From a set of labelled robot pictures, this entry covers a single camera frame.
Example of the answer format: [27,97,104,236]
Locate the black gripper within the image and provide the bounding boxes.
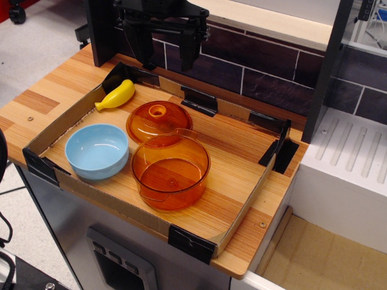
[113,1,209,71]

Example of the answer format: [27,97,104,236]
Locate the orange transparent pot lid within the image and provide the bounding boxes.
[126,101,193,144]

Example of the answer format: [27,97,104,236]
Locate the orange transparent pot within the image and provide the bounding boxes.
[131,129,211,210]

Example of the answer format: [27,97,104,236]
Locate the yellow toy banana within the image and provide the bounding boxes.
[94,79,135,111]

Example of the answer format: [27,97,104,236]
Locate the cardboard fence with black tape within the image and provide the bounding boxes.
[23,63,307,276]

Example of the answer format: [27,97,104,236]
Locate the light blue bowl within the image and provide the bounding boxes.
[65,124,129,180]

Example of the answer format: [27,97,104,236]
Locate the black caster wheel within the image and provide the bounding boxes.
[8,6,27,24]

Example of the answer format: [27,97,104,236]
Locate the white toy sink unit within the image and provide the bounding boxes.
[290,109,386,253]

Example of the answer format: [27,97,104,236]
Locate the grey oven control panel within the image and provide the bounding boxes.
[86,227,158,289]

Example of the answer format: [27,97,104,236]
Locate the black cable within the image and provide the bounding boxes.
[0,129,16,290]

